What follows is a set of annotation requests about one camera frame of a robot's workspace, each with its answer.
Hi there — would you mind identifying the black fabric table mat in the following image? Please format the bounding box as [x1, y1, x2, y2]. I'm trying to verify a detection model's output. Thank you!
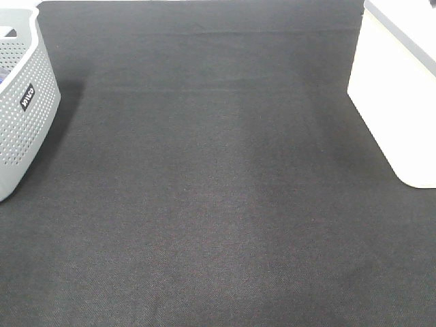
[1, 1, 435, 326]

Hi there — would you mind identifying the white plastic bin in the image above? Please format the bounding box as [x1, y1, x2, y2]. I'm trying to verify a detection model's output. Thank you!
[347, 1, 435, 189]

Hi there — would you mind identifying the grey perforated plastic basket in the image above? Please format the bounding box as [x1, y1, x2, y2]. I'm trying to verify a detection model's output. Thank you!
[1, 5, 61, 200]

